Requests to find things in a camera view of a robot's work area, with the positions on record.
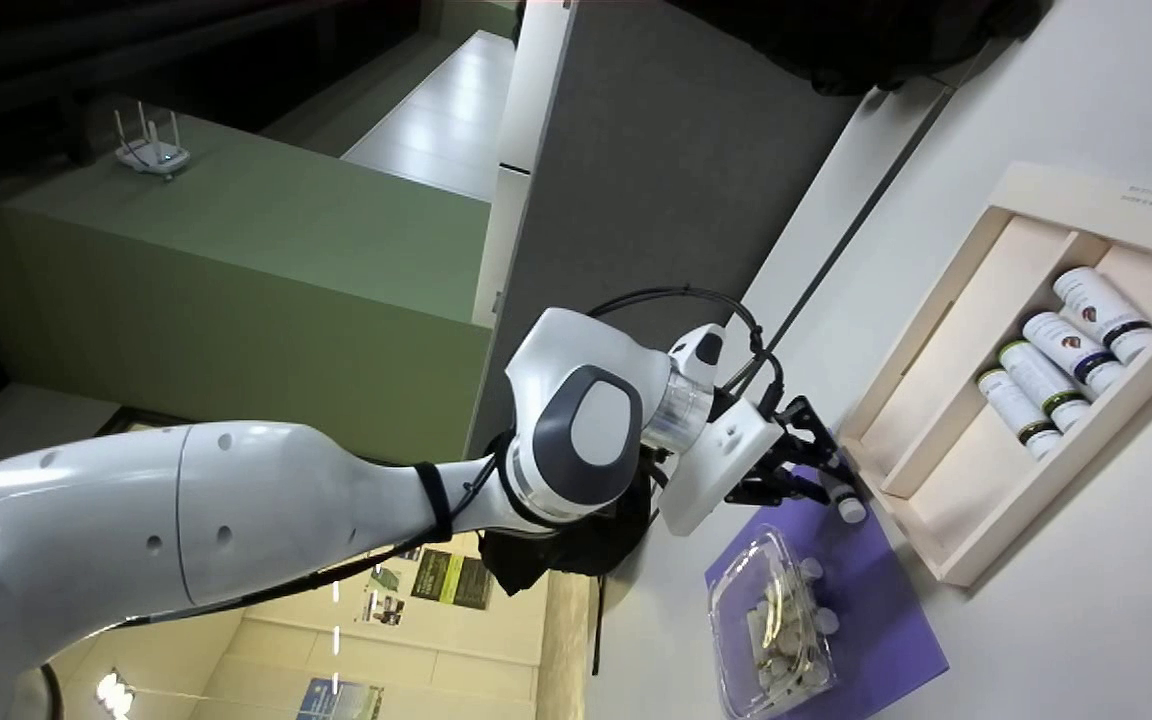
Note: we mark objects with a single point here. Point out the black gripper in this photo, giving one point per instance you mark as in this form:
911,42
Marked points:
788,445

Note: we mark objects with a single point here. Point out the white bottle with dark band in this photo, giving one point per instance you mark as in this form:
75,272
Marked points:
1065,350
851,506
1098,311
1040,382
1014,410

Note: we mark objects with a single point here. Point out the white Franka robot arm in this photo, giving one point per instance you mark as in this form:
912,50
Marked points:
203,520

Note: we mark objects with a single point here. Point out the light wooden compartment tray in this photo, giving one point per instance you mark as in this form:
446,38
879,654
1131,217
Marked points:
962,347

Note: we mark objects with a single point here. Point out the small white vial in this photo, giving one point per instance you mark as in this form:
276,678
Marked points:
811,568
827,622

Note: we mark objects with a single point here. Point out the purple mat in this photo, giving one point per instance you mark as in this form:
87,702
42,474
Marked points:
880,603

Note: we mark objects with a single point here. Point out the clear plastic container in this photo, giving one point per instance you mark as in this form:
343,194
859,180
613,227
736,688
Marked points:
734,604

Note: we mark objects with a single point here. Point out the black backpack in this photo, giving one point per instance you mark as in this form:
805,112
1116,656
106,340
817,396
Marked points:
871,38
561,553

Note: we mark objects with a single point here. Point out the grey desk partition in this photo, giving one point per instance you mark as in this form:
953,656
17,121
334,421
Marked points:
657,162

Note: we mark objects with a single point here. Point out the pale grey desk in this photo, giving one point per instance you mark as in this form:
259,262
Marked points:
443,121

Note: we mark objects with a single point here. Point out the small blue grey box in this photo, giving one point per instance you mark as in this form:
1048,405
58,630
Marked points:
337,699

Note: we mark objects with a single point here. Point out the green cabinet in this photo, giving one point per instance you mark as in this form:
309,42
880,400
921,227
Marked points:
243,295

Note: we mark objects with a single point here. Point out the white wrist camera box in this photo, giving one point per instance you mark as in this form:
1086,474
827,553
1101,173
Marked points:
723,460

